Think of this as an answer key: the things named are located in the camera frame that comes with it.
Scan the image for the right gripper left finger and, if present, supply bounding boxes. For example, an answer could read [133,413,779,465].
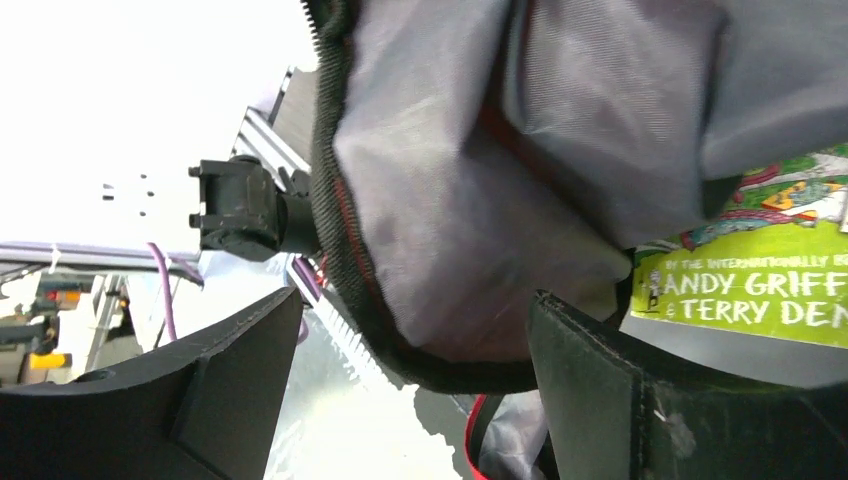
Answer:
[1,288,302,479]

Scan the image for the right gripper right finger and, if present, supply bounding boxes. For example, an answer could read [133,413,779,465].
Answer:
[527,291,847,479]

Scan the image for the green treehouse book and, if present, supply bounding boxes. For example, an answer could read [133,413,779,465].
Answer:
[631,144,847,348]

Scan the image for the red backpack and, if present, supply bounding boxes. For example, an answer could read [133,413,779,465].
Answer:
[308,1,847,479]

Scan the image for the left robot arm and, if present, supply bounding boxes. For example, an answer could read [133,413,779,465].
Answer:
[188,155,322,262]

